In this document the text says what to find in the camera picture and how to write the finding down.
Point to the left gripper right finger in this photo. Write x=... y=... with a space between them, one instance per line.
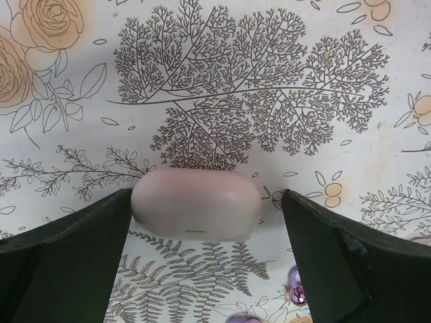
x=353 y=273

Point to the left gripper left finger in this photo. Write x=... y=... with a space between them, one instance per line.
x=64 y=271

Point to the white earbud charging case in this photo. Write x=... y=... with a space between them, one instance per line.
x=192 y=204

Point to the purple earbud left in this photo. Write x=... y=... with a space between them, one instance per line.
x=296 y=290

